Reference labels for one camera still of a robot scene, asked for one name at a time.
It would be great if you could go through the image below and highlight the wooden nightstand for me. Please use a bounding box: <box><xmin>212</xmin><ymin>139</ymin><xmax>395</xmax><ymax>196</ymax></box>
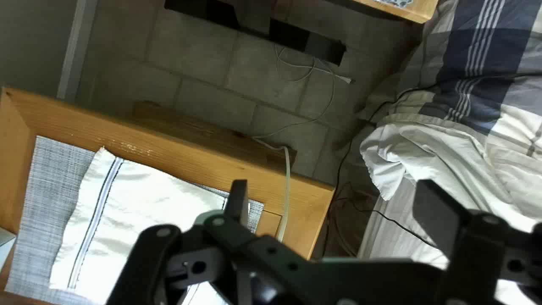
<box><xmin>0</xmin><ymin>84</ymin><xmax>336</xmax><ymax>305</ymax></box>

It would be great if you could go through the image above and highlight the white grey striped towel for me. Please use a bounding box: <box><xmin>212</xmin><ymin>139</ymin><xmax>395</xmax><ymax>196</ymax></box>
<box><xmin>6</xmin><ymin>133</ymin><xmax>266</xmax><ymax>305</ymax></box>

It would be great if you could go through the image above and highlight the blue plaid duvet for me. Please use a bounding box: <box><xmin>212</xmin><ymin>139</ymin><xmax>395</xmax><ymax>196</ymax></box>
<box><xmin>361</xmin><ymin>0</ymin><xmax>542</xmax><ymax>137</ymax></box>

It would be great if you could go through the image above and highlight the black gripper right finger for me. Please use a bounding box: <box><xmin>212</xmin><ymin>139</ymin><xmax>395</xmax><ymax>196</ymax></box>
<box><xmin>412</xmin><ymin>178</ymin><xmax>542</xmax><ymax>305</ymax></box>

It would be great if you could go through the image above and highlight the white baseboard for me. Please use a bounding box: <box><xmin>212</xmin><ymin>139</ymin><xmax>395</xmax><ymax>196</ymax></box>
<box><xmin>56</xmin><ymin>0</ymin><xmax>100</xmax><ymax>103</ymax></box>

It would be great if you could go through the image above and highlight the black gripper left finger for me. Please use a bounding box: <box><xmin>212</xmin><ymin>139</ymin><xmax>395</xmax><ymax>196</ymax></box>
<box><xmin>107</xmin><ymin>178</ymin><xmax>310</xmax><ymax>305</ymax></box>

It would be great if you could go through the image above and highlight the thin black cable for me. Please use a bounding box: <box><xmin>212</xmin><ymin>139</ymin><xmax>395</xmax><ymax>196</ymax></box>
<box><xmin>332</xmin><ymin>69</ymin><xmax>505</xmax><ymax>205</ymax></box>

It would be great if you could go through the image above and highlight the white towel with blue stripes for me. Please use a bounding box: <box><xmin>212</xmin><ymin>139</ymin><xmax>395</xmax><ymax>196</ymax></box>
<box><xmin>50</xmin><ymin>147</ymin><xmax>234</xmax><ymax>305</ymax></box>

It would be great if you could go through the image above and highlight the crumpled white sheet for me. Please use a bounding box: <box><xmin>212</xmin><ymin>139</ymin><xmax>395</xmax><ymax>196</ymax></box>
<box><xmin>358</xmin><ymin>103</ymin><xmax>542</xmax><ymax>305</ymax></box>

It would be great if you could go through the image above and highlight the white iron cord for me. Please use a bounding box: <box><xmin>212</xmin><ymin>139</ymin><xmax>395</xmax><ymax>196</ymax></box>
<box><xmin>275</xmin><ymin>144</ymin><xmax>297</xmax><ymax>242</ymax></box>

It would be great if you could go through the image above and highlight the black table frame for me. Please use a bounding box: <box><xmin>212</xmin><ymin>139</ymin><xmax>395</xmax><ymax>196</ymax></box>
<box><xmin>165</xmin><ymin>0</ymin><xmax>348</xmax><ymax>67</ymax></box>

